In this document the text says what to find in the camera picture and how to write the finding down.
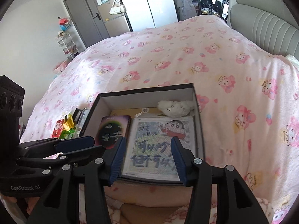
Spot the pink plush pile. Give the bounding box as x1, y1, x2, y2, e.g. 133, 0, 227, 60
53, 60, 70, 75

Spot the clear cartoon phone case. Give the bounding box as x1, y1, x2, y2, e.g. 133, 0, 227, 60
75, 108, 90, 131

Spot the white wire shelf rack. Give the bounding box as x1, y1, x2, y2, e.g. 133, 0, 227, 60
55, 17, 79, 61

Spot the person's left hand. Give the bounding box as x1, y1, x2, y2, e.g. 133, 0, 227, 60
3, 196, 40, 215

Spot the black screen protector box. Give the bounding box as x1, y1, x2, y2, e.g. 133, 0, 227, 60
95, 115, 131, 149

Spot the green yellow snack bag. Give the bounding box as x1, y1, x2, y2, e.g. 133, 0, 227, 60
59, 114, 76, 140

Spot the white plush cat toy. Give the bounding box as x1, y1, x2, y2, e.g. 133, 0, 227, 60
157, 101, 194, 118

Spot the pink cartoon bed blanket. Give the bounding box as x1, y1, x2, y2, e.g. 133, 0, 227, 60
20, 12, 298, 223

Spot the grey padded headboard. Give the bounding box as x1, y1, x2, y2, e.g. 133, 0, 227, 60
228, 0, 298, 59

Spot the grey door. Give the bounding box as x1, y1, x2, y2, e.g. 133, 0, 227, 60
63, 0, 109, 48

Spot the black cardboard shoe box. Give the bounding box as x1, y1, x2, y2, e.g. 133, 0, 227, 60
80, 83, 205, 185

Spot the grey refrigerator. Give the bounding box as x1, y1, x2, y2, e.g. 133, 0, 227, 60
98, 0, 132, 37

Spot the cartoon bead art kit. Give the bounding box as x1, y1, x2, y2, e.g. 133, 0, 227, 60
122, 116, 196, 182

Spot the white wardrobe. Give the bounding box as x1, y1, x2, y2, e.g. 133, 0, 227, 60
122, 0, 178, 31

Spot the red snack packet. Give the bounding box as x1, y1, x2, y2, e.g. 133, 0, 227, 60
52, 119, 64, 138

